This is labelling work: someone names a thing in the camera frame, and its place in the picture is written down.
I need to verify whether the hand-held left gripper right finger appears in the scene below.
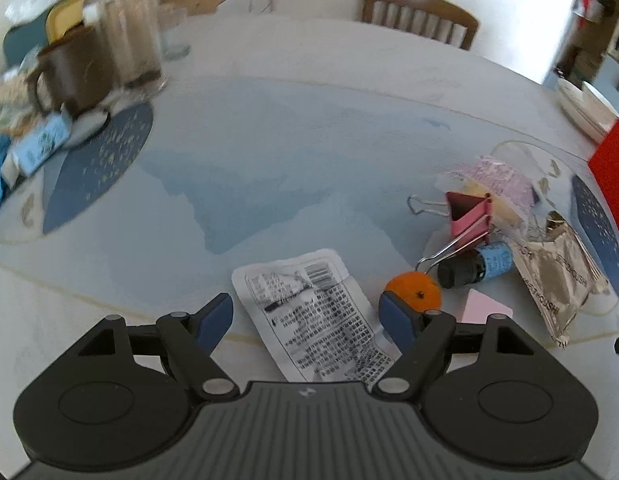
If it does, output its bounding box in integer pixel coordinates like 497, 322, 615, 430
373, 292, 540, 403

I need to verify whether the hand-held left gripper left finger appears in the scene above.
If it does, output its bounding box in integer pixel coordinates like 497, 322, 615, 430
77, 292, 240, 402

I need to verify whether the orange tangerine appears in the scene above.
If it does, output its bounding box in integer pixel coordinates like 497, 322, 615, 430
384, 271, 443, 313

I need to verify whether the white printed plastic packet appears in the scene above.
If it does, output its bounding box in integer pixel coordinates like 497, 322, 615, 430
232, 247, 396, 383

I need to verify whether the pink sticky note pad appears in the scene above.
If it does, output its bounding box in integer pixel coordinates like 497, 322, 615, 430
457, 287, 515, 323

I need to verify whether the small dark blue-label bottle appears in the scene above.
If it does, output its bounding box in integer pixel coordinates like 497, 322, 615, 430
437, 241, 513, 289

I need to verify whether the pink binder clip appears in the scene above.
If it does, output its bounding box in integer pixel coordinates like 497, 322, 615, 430
407, 191, 494, 272

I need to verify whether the silver foil packet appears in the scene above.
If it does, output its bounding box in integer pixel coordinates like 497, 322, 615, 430
512, 210, 597, 348

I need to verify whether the pink purple snack packet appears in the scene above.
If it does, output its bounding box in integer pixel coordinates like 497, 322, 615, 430
434, 156, 540, 233

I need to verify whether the red cardboard box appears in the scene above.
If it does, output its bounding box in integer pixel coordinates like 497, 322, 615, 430
587, 120, 619, 251

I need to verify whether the white marble desktop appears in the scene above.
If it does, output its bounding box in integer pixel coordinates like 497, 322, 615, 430
0, 10, 619, 480

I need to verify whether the round blue white placemat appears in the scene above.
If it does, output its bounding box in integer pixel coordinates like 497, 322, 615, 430
419, 140, 619, 346
0, 95, 156, 246

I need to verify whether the blue white packet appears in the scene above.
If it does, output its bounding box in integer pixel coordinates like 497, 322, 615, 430
2, 112, 73, 181

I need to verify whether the stack of white plates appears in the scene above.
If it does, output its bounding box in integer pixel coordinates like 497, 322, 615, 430
554, 77, 615, 143

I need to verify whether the brown mug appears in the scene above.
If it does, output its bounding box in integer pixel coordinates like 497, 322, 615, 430
27, 25, 115, 116

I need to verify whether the clear drinking glass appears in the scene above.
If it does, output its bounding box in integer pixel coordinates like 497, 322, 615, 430
157, 2, 191, 61

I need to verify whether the white gold-rimmed bowl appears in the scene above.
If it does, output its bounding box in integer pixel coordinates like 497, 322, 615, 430
582, 82, 619, 128

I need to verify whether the tall glass bottle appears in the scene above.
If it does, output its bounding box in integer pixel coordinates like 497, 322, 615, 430
92, 0, 168, 93

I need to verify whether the teal container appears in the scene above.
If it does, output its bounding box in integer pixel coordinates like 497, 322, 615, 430
2, 10, 50, 68

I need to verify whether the yellow box lid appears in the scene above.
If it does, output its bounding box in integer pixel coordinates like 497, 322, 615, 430
44, 0, 98, 43

